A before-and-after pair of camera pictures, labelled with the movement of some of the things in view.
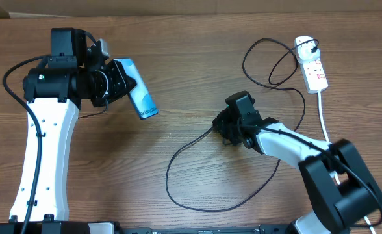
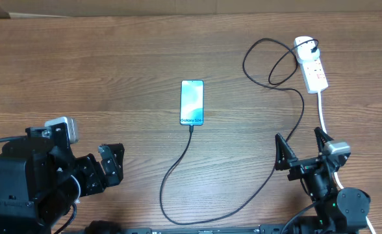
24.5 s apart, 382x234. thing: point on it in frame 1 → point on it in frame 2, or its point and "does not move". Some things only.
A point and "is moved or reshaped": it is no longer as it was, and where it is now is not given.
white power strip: (314, 76) does not move
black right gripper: (219, 123) → (286, 160)
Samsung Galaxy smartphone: (140, 97) → (191, 103)
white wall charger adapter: (304, 52) does not move
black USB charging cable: (293, 51) is moved or reshaped
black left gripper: (123, 84) → (112, 164)
